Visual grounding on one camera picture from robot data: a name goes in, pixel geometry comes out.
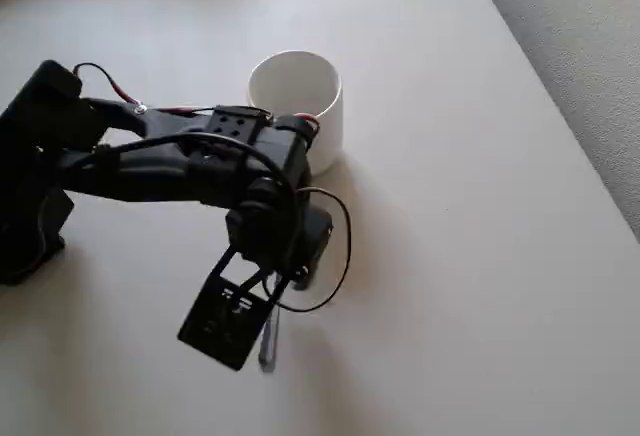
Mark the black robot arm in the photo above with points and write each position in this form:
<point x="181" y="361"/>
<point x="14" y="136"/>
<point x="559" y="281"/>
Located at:
<point x="150" y="176"/>

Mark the silver metal spoon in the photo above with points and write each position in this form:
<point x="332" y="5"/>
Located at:
<point x="269" y="341"/>

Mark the white ceramic mug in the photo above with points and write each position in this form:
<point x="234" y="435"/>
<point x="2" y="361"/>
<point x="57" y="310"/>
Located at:
<point x="330" y="146"/>

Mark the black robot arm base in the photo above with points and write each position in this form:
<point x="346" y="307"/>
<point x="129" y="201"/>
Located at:
<point x="30" y="251"/>

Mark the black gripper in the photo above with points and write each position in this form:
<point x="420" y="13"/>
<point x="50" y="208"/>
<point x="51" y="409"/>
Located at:
<point x="316" y="251"/>

